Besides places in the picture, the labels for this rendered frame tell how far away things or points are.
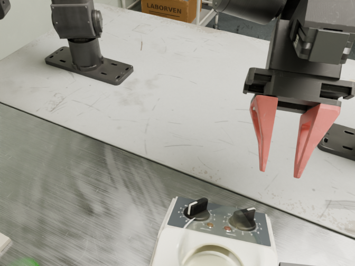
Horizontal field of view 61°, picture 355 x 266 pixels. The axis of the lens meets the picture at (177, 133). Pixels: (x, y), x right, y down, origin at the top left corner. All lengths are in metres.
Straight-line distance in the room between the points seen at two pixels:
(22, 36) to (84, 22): 1.35
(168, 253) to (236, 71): 0.48
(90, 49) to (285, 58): 0.45
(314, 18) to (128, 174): 0.34
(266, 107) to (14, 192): 0.38
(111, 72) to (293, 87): 0.45
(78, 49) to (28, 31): 1.31
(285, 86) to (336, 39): 0.07
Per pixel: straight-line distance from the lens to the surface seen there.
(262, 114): 0.31
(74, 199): 0.48
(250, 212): 0.38
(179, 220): 0.37
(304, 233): 0.47
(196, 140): 0.53
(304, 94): 0.32
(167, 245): 0.33
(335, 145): 0.58
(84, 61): 0.69
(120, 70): 0.68
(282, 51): 0.32
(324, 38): 0.26
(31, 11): 1.98
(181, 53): 0.76
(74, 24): 0.63
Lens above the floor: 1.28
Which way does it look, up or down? 45 degrees down
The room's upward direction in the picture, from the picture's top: 1 degrees clockwise
